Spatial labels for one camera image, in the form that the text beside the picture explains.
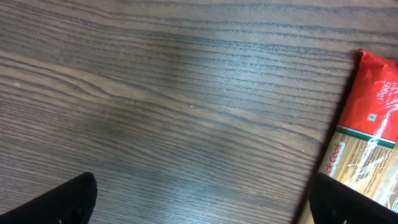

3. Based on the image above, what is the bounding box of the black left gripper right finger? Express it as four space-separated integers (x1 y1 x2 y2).
308 173 397 224

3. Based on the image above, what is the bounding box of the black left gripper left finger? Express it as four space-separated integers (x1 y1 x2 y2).
1 172 98 224

